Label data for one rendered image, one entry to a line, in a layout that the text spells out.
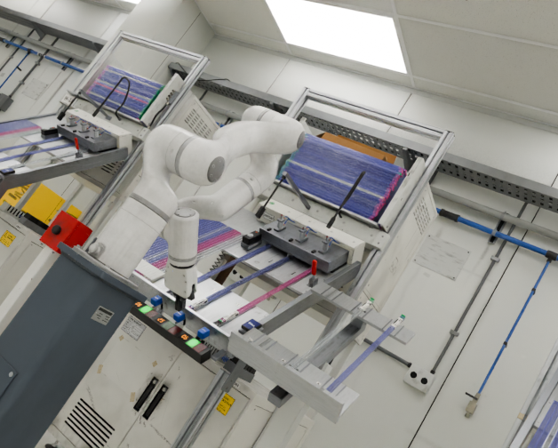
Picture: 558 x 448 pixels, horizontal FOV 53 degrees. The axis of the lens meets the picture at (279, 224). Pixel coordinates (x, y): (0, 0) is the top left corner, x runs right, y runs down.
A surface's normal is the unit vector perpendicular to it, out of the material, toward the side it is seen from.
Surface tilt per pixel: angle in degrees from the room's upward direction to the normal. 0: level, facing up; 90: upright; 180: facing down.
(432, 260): 90
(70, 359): 90
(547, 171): 90
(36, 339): 90
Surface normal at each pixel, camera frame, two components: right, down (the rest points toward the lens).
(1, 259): -0.36, -0.44
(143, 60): 0.76, 0.37
